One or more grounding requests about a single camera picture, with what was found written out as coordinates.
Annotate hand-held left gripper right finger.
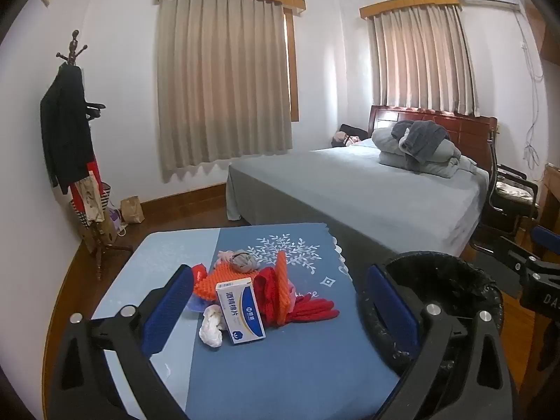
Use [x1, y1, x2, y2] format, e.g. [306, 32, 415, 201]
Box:
[365, 264, 521, 420]

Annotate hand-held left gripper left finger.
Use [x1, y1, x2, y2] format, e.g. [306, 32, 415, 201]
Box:
[48, 265, 195, 420]

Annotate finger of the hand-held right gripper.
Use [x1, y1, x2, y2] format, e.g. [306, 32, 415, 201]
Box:
[531, 226, 560, 257]
[496, 236, 546, 278]

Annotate clear plastic wrapper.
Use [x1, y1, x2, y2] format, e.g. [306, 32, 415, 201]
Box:
[186, 293, 216, 314]

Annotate white tissue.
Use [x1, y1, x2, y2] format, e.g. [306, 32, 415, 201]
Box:
[199, 305, 229, 349]

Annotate orange foam net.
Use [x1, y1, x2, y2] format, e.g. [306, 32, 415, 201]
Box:
[275, 251, 299, 327]
[195, 262, 260, 310]

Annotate black bin with bag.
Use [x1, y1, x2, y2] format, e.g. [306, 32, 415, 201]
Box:
[359, 251, 505, 420]

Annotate white and blue carton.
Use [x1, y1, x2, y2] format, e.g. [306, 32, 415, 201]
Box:
[216, 279, 267, 345]

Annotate wooden desk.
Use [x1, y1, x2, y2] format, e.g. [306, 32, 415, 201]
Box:
[542, 164, 560, 238]

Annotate black office chair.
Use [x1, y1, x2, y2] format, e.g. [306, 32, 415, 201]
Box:
[470, 125, 541, 252]

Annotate wooden coat rack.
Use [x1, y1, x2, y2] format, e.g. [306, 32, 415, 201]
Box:
[55, 30, 134, 281]

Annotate knotted grey sock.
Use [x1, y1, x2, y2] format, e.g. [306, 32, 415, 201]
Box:
[230, 250, 262, 274]

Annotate brown cardboard bag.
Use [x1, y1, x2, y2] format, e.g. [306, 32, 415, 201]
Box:
[82, 219, 120, 254]

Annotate purple and white bag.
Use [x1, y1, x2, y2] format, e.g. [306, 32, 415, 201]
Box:
[109, 201, 128, 233]

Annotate brown paper bag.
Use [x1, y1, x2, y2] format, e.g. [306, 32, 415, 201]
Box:
[120, 196, 146, 224]

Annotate blue leaf-print tablecloth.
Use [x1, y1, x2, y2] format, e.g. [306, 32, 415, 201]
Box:
[90, 222, 403, 420]

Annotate folded grey quilt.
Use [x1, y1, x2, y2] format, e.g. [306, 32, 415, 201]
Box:
[372, 128, 478, 179]

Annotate striped bag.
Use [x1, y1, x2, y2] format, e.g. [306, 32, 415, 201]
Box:
[69, 181, 113, 229]

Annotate beige tote bag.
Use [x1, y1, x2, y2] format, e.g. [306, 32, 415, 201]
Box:
[79, 175, 106, 225]

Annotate wooden headboard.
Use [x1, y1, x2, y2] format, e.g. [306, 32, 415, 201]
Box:
[369, 105, 499, 172]

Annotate bed with grey sheet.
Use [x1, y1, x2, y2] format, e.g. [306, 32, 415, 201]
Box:
[225, 138, 491, 258]

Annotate dark grey garment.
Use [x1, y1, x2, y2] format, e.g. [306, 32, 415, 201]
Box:
[391, 120, 448, 163]

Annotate red garment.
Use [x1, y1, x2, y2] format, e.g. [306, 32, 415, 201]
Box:
[70, 160, 104, 220]

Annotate pink bundle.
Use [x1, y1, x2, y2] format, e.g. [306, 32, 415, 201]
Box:
[331, 131, 362, 147]

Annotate black bag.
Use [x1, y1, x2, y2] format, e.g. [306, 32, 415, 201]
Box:
[339, 123, 371, 141]

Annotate black jacket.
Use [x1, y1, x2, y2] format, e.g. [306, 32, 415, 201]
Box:
[40, 63, 93, 196]

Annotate wide beige curtain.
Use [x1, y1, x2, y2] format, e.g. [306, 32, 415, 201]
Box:
[156, 0, 294, 183]

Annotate white wall cables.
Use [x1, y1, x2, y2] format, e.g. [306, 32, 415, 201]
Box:
[515, 8, 544, 168]

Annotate wooden window frame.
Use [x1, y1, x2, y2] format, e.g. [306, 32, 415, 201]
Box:
[283, 7, 301, 122]

